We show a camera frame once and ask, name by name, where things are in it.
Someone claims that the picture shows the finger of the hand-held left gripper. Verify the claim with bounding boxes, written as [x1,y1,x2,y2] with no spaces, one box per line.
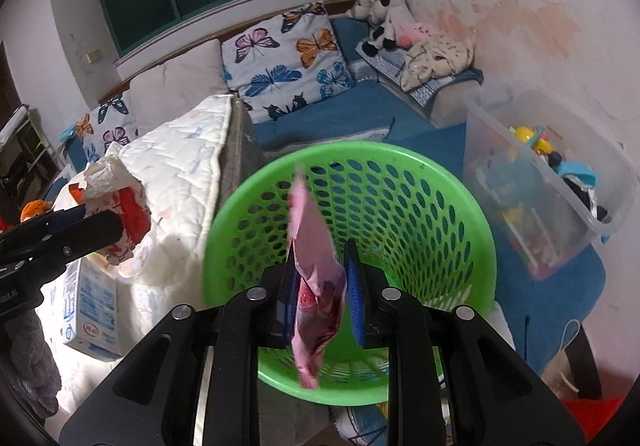
[65,212,125,255]
[30,205,90,230]

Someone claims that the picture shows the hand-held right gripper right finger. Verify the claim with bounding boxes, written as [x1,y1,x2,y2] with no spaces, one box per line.
[342,241,586,446]

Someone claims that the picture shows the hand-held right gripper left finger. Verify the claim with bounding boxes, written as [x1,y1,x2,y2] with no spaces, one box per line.
[59,258,302,446]

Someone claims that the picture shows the white red plastic bag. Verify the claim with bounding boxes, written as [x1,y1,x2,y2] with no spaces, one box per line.
[70,155,154,268]

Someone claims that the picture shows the pink snack wrapper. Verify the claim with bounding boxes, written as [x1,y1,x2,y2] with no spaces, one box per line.
[287,165,349,390]

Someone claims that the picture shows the green plastic mesh basket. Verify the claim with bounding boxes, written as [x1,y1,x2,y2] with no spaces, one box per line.
[202,142,497,408]

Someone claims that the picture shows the person's left hand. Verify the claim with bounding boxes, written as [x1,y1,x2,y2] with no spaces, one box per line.
[0,310,62,418]

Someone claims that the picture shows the orange plush toy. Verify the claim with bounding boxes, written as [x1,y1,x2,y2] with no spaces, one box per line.
[20,199,54,223]

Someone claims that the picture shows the white blue milk carton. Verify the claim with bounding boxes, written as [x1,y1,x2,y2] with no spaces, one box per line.
[60,256,124,360]

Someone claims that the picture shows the dark metal shelf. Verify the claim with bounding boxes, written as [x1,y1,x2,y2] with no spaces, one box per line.
[0,103,52,188]

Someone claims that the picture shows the small butterfly print pillow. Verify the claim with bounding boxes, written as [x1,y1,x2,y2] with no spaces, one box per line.
[75,93,140,165]

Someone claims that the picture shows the white quilted mattress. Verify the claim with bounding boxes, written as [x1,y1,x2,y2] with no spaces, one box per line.
[37,94,264,377]

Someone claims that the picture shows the blue knitted cloth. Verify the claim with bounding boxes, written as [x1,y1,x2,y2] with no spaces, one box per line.
[334,405,392,446]

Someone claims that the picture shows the plain pale pink pillow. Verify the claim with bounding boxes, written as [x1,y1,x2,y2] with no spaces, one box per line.
[128,38,231,137]

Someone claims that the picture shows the clear plastic storage box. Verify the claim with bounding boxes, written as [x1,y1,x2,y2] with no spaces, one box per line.
[462,88,636,282]

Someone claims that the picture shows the blue checked folded blanket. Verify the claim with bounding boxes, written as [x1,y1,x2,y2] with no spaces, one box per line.
[356,38,484,110]

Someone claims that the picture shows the yellow plastic toy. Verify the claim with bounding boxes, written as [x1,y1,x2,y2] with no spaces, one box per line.
[509,125,551,155]

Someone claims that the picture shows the large butterfly print pillow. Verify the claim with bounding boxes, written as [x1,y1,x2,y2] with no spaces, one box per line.
[221,1,357,125]

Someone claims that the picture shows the beige spotted cloth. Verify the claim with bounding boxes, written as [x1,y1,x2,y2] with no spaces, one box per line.
[400,31,476,92]

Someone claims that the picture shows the light blue plastic toy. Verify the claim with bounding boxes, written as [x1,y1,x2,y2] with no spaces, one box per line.
[554,160,599,188]

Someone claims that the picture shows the red cloth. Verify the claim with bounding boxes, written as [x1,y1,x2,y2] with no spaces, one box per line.
[559,395,627,446]

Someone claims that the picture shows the pink plush toy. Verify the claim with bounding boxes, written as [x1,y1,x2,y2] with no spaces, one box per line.
[395,21,444,50]

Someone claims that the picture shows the black white cow plush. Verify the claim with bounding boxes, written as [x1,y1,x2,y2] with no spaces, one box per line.
[346,0,416,58]

